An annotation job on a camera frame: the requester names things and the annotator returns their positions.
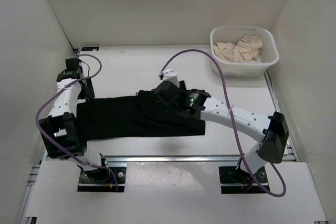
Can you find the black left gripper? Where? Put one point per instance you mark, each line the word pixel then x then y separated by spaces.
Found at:
pixel 88 93

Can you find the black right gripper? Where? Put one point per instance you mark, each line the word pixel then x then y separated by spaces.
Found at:
pixel 182 87

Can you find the black trousers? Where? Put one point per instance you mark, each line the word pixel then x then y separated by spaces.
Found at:
pixel 141 115

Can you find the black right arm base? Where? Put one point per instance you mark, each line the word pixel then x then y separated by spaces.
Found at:
pixel 233 181

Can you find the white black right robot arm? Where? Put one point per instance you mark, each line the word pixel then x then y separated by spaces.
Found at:
pixel 269 131

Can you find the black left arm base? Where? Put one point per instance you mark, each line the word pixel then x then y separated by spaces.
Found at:
pixel 103 180

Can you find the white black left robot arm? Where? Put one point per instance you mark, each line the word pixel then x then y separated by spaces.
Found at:
pixel 63 137

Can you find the beige trousers in basket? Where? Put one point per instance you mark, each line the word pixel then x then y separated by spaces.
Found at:
pixel 247 49

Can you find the white plastic basket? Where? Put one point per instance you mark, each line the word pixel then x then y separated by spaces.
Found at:
pixel 268 57

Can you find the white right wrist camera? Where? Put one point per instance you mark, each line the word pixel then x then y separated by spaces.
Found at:
pixel 169 75

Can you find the aluminium frame rail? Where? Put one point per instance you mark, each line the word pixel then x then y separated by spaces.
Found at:
pixel 21 218

